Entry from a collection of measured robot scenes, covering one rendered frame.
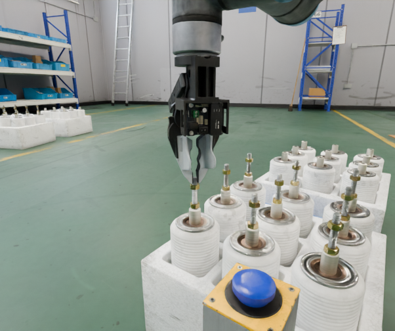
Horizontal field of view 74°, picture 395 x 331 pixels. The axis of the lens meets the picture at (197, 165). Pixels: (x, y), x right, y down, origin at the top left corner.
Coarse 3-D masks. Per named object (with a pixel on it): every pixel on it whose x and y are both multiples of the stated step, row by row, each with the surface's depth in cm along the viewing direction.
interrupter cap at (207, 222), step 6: (180, 216) 53; (186, 216) 53; (204, 216) 53; (210, 216) 53; (180, 222) 51; (186, 222) 51; (204, 222) 51; (210, 222) 51; (180, 228) 48; (186, 228) 49; (192, 228) 48; (198, 228) 48; (204, 228) 49; (210, 228) 49
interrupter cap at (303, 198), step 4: (284, 192) 65; (288, 192) 65; (300, 192) 65; (280, 196) 62; (284, 196) 62; (288, 196) 63; (300, 196) 63; (304, 196) 62; (308, 196) 62; (284, 200) 60; (288, 200) 60; (292, 200) 60; (296, 200) 60; (300, 200) 60; (304, 200) 60; (308, 200) 60
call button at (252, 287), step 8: (240, 272) 26; (248, 272) 26; (256, 272) 26; (232, 280) 25; (240, 280) 25; (248, 280) 25; (256, 280) 25; (264, 280) 25; (272, 280) 25; (232, 288) 25; (240, 288) 24; (248, 288) 24; (256, 288) 24; (264, 288) 24; (272, 288) 24; (240, 296) 23; (248, 296) 23; (256, 296) 23; (264, 296) 23; (272, 296) 23; (248, 304) 24; (256, 304) 23; (264, 304) 23
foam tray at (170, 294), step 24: (384, 240) 58; (144, 264) 51; (168, 264) 50; (384, 264) 50; (144, 288) 53; (168, 288) 48; (192, 288) 44; (144, 312) 55; (168, 312) 50; (192, 312) 46; (360, 312) 41
